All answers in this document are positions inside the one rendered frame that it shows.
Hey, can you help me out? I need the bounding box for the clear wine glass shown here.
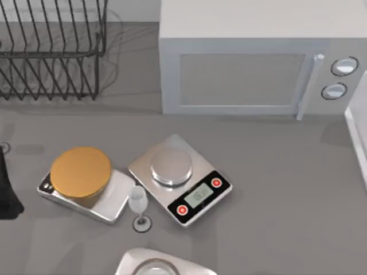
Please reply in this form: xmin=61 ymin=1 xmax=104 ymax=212
xmin=128 ymin=185 xmax=153 ymax=233

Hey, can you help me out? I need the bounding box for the round microwave knob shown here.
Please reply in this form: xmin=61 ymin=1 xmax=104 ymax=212
xmin=330 ymin=56 xmax=360 ymax=77
xmin=321 ymin=82 xmax=349 ymax=101

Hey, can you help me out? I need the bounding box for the white box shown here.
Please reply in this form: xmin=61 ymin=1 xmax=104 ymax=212
xmin=343 ymin=69 xmax=367 ymax=194

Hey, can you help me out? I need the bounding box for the silver scale with orange plate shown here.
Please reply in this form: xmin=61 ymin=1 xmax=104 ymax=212
xmin=36 ymin=146 xmax=135 ymax=225

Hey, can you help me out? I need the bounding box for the white scale with round plate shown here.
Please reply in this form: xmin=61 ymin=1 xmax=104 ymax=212
xmin=114 ymin=247 xmax=218 ymax=275

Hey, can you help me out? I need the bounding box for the pale microwave door handle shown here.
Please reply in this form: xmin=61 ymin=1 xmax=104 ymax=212
xmin=296 ymin=53 xmax=326 ymax=121

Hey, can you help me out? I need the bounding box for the pale microwave oven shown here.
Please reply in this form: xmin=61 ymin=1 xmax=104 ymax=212
xmin=158 ymin=0 xmax=367 ymax=121

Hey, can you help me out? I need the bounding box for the black wire dish rack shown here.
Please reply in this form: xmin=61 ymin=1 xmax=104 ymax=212
xmin=0 ymin=0 xmax=109 ymax=101

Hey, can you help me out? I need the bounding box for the microwave oven door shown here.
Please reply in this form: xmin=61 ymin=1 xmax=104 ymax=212
xmin=159 ymin=38 xmax=330 ymax=116

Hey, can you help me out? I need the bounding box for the silver digital kitchen scale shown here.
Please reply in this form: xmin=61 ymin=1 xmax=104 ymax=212
xmin=127 ymin=133 xmax=233 ymax=229

